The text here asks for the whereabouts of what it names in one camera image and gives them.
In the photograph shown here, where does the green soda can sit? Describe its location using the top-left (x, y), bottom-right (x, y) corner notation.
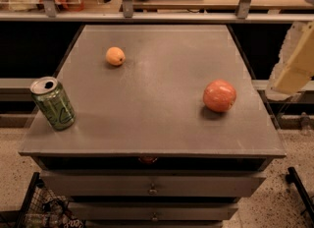
top-left (30, 77), bottom-right (76, 131)

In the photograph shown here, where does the metal shelf rail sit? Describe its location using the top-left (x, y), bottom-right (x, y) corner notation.
top-left (0, 0), bottom-right (314, 24)

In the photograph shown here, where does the small orange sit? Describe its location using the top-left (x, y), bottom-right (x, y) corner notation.
top-left (105, 47), bottom-right (126, 66)

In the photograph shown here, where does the red apple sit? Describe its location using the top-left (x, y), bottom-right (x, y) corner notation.
top-left (203, 80), bottom-right (236, 112)

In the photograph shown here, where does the black metal frame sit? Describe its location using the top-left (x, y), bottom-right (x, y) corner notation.
top-left (286, 167), bottom-right (314, 223)

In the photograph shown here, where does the black wire basket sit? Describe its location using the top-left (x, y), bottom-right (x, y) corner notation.
top-left (14, 172), bottom-right (85, 228)

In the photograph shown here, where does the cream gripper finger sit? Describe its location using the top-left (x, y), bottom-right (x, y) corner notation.
top-left (272, 22), bottom-right (314, 95)

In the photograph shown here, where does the grey drawer cabinet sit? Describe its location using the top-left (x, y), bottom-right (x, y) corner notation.
top-left (20, 25), bottom-right (286, 228)

